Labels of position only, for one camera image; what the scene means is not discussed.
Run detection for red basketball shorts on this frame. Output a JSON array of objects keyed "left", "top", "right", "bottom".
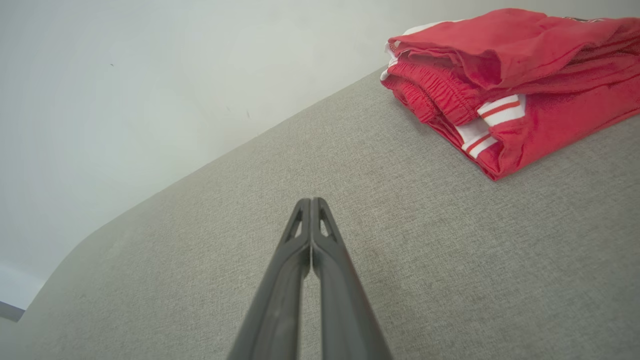
[{"left": 379, "top": 7, "right": 640, "bottom": 127}]

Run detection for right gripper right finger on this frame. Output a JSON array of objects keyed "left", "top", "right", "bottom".
[{"left": 310, "top": 196, "right": 394, "bottom": 360}]

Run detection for red Bulls basketball jersey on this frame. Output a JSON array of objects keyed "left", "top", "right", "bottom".
[{"left": 427, "top": 75, "right": 640, "bottom": 182}]

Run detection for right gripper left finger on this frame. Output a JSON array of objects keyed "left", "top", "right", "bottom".
[{"left": 227, "top": 198, "right": 314, "bottom": 360}]

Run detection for grey fabric sofa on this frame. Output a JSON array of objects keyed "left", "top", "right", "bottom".
[{"left": 0, "top": 66, "right": 640, "bottom": 360}]

